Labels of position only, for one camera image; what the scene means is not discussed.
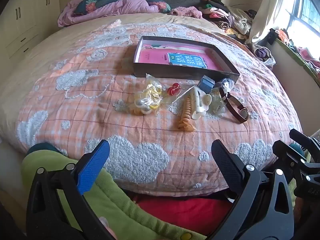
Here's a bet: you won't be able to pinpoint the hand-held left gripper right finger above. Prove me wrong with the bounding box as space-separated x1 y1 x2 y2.
207 139 295 240

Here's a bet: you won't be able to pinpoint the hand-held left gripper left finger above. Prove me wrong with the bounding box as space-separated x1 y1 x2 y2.
26 139 117 240

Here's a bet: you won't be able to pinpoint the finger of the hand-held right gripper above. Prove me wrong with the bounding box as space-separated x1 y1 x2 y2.
289 129 320 155
272 140 308 170

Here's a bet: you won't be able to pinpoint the brown leather bracelet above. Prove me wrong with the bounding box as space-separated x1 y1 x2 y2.
219 87 250 124

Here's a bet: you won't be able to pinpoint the clear packet of gold jewelry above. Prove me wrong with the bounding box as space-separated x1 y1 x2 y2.
209 90 227 117

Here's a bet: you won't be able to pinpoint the orange spiral hair clip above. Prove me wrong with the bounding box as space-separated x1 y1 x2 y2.
178 96 196 132

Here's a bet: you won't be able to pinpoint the white hair claw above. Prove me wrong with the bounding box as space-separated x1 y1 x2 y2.
189 86 213 120

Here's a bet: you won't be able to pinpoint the crinkled silvery jewelry packet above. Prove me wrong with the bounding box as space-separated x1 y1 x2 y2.
216 77 237 92

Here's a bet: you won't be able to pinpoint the small blue box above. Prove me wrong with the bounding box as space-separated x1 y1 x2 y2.
197 75 216 93

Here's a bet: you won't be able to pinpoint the bag of pearl hair ties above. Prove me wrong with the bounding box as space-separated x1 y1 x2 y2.
134 73 167 117

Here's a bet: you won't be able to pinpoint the red cherry earring packet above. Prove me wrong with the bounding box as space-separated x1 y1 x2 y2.
162 81 195 110

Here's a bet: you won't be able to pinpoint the grey cardboard box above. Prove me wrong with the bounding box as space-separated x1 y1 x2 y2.
132 35 240 84

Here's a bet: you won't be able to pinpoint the person's left hand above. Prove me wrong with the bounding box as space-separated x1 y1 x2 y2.
99 216 118 240

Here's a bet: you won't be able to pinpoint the red cloth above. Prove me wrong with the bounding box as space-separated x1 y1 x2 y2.
135 197 234 236

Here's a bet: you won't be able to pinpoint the orange checkered quilt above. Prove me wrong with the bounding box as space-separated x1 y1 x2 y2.
15 22 303 198

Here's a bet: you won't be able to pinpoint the clothes on windowsill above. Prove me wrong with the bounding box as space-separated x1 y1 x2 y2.
277 29 320 80

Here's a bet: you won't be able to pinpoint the bag of clothes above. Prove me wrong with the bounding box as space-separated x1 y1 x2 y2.
251 44 277 68

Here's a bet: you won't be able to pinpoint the pink book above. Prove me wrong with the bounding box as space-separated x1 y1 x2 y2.
137 44 219 72

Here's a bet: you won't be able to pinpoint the window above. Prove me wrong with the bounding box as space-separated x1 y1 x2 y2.
286 0 320 45

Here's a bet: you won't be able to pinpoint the white curtain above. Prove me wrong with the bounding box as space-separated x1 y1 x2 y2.
251 0 299 44

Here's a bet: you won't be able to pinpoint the beige bed cover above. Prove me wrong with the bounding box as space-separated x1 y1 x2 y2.
0 12 225 140

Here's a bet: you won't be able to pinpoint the pile of clothes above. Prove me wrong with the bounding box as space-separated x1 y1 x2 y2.
201 0 258 40

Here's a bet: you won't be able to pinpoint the pink fuzzy blanket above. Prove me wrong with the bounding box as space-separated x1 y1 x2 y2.
170 6 203 19

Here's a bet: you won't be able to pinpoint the purple duvet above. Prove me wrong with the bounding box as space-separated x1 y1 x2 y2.
57 0 160 27

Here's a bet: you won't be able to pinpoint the cream wardrobe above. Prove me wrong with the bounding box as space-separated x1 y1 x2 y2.
0 0 60 63

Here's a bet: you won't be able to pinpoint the dark floral pillow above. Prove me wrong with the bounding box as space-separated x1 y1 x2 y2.
149 1 172 13
74 0 130 15

